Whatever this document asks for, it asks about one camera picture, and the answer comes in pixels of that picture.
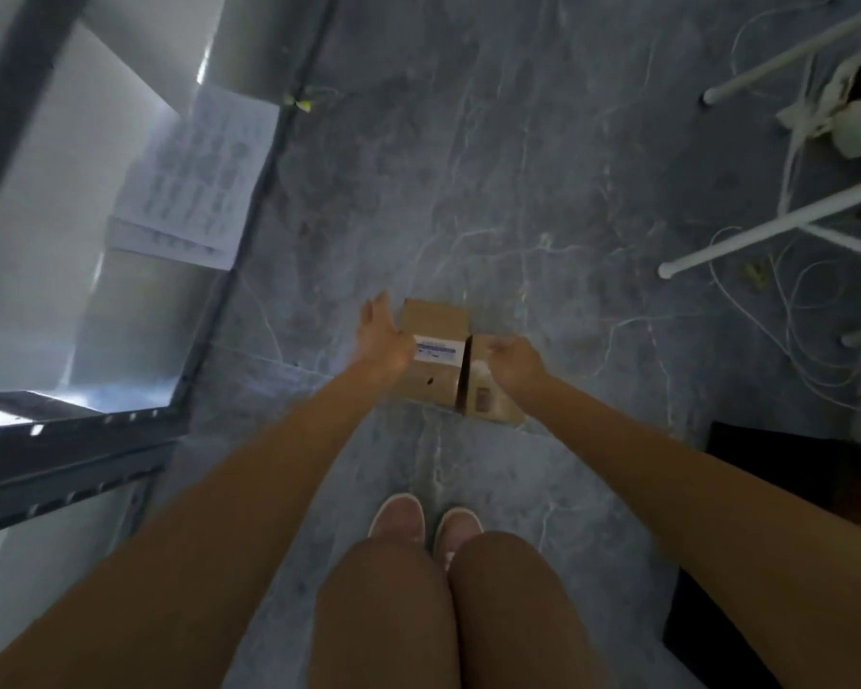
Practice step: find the person's right hand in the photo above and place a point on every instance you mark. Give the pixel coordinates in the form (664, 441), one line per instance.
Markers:
(518, 365)

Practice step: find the person's left hand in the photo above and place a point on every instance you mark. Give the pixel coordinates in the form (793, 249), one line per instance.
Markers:
(382, 345)

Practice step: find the person's right fingers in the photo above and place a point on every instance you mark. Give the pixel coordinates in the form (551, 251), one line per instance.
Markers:
(501, 347)

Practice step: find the person's left fingers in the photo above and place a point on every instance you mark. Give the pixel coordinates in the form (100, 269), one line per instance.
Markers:
(378, 308)

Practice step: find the brown cardboard box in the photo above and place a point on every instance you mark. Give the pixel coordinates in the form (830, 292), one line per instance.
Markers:
(441, 376)

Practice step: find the person's left forearm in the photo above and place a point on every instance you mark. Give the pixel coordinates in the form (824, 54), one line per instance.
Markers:
(208, 523)

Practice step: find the person's right forearm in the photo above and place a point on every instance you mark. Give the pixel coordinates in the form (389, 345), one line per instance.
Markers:
(696, 502)

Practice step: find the person's right pink shoe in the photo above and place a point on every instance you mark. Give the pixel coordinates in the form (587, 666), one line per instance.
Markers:
(458, 529)

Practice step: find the person's pink shoe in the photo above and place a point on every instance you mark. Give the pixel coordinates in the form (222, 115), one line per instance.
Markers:
(458, 529)
(397, 516)

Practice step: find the person's left pink shoe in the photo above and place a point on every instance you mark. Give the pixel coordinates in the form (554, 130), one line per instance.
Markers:
(397, 516)

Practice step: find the small yellow clip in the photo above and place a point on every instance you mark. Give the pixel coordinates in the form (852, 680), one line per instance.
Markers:
(302, 102)

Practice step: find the printed white paper sheet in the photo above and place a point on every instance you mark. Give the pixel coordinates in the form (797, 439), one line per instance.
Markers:
(201, 168)
(158, 249)

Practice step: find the person's right leg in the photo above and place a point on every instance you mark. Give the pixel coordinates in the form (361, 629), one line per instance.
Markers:
(520, 609)

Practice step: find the person's leg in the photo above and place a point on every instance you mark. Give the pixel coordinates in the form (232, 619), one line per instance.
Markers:
(384, 617)
(520, 609)

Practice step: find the small yellow floor scrap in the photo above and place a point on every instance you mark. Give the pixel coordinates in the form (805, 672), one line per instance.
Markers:
(755, 273)

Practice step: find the white metal table leg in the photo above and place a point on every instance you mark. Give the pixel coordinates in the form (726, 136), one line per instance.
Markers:
(768, 233)
(789, 53)

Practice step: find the person's left leg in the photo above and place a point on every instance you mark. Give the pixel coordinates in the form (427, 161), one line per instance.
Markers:
(384, 617)

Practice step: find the black case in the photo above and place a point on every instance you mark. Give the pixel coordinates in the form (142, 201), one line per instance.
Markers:
(775, 459)

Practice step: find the dark grey metal shelf rack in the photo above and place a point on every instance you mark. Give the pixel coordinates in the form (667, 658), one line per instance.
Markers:
(79, 452)

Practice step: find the white table crossbar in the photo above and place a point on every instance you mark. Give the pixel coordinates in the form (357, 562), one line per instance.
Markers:
(850, 242)

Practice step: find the white bag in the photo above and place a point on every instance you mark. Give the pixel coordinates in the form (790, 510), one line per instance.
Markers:
(857, 100)

